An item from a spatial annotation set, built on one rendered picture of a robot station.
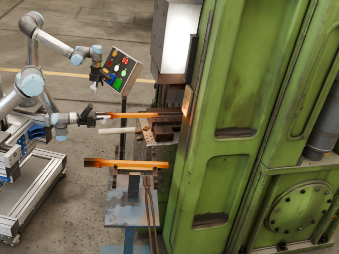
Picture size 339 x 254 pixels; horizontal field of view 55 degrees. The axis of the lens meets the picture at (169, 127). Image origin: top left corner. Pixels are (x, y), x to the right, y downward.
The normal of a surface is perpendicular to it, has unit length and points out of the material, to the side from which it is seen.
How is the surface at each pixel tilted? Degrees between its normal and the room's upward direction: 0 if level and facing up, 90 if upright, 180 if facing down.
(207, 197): 90
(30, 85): 85
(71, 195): 0
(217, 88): 89
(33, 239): 0
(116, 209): 0
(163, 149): 90
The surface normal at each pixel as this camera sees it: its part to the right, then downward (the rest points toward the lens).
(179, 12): 0.25, 0.56
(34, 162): 0.12, -0.83
